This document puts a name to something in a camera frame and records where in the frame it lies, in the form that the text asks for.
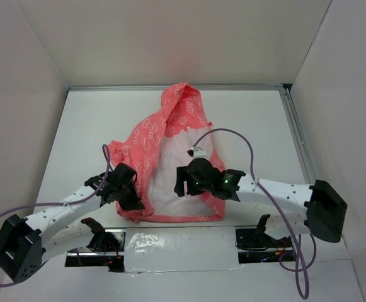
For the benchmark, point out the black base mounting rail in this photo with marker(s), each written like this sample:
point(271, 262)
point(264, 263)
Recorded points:
point(253, 247)

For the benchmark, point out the aluminium frame rail right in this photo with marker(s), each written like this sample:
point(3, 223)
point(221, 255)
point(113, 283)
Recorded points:
point(301, 147)

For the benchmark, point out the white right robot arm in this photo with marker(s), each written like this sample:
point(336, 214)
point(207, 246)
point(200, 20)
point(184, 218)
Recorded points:
point(315, 209)

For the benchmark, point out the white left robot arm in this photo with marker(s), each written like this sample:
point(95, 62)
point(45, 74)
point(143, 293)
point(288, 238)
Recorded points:
point(26, 244)

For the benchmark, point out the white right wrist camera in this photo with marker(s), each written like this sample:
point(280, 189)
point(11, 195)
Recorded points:
point(197, 153)

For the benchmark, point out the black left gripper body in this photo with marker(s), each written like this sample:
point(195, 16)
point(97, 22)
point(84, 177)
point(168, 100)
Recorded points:
point(126, 190)

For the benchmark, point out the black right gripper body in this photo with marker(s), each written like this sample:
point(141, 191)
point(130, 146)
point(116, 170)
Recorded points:
point(195, 187)

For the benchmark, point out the pink jacket with white lining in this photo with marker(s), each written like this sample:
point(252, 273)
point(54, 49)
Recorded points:
point(157, 146)

